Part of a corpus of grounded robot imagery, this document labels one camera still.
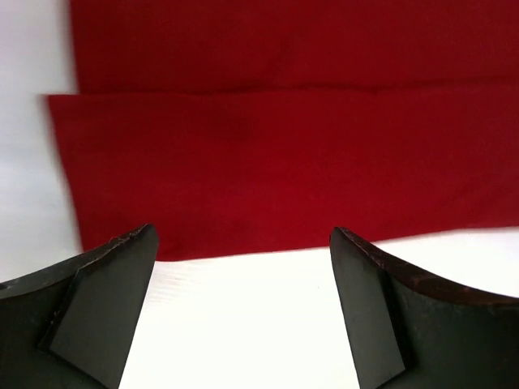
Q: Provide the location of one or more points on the red t shirt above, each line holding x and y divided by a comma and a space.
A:
237, 127

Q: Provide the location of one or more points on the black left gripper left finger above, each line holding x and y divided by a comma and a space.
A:
71, 325

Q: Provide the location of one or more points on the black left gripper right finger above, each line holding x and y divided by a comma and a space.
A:
409, 328

